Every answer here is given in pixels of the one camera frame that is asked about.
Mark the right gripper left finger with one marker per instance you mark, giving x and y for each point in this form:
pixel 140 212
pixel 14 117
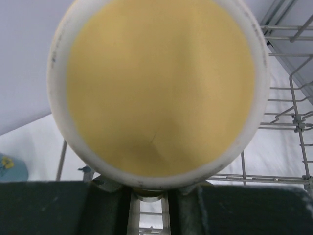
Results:
pixel 62 208

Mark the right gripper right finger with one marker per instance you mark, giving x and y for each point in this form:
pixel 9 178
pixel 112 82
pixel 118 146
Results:
pixel 235 210

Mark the yellow mug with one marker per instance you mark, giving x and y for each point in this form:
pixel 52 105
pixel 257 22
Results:
pixel 158 94

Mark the dark blue mug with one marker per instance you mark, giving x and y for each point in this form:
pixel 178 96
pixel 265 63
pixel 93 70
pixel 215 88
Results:
pixel 12 169

